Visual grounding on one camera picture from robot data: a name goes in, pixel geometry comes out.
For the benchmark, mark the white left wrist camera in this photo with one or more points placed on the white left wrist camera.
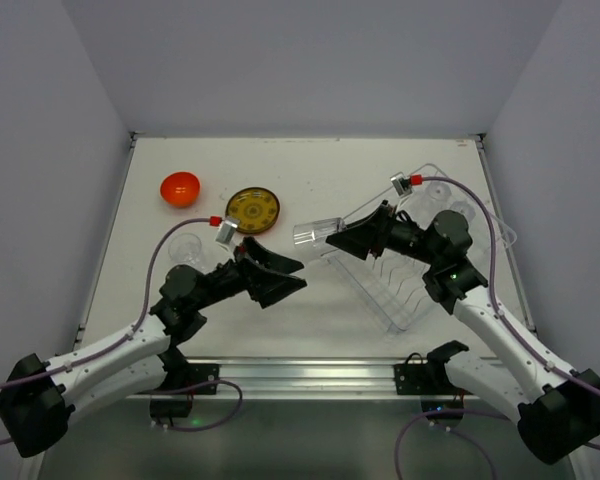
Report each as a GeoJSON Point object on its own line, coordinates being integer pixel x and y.
{"type": "Point", "coordinates": [226, 231]}

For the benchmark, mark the white wire dish rack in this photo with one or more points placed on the white wire dish rack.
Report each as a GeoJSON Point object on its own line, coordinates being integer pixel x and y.
{"type": "Point", "coordinates": [392, 285]}

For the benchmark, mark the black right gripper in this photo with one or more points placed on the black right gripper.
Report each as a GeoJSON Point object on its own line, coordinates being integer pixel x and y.
{"type": "Point", "coordinates": [380, 232]}

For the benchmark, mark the clear plastic cup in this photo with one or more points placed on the clear plastic cup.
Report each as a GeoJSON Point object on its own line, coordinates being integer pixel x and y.
{"type": "Point", "coordinates": [311, 237]}
{"type": "Point", "coordinates": [185, 248]}
{"type": "Point", "coordinates": [464, 208]}
{"type": "Point", "coordinates": [438, 191]}

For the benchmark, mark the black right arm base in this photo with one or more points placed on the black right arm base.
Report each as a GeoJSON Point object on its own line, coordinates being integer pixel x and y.
{"type": "Point", "coordinates": [425, 377]}

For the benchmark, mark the aluminium mounting rail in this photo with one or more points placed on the aluminium mounting rail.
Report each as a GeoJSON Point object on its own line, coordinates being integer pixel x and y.
{"type": "Point", "coordinates": [300, 377]}

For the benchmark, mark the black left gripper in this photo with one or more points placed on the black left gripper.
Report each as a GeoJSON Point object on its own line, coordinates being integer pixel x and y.
{"type": "Point", "coordinates": [247, 272]}

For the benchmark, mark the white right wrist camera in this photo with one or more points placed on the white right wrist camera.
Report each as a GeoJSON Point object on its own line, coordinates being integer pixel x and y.
{"type": "Point", "coordinates": [401, 184]}

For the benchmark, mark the dark olive plastic plate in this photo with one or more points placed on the dark olive plastic plate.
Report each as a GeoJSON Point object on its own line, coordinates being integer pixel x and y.
{"type": "Point", "coordinates": [256, 209]}

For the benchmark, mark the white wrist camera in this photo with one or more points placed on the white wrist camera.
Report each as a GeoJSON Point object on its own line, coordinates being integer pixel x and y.
{"type": "Point", "coordinates": [226, 231]}
{"type": "Point", "coordinates": [401, 184]}

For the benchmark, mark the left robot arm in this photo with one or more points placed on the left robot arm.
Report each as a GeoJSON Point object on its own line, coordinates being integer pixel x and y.
{"type": "Point", "coordinates": [41, 399]}

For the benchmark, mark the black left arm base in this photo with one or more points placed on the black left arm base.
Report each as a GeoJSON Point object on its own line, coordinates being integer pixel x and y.
{"type": "Point", "coordinates": [189, 379]}

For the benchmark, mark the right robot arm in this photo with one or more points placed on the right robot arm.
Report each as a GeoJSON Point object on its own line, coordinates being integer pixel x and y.
{"type": "Point", "coordinates": [555, 407]}

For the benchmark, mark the orange plastic bowl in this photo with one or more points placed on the orange plastic bowl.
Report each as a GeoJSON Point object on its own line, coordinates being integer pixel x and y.
{"type": "Point", "coordinates": [180, 189]}

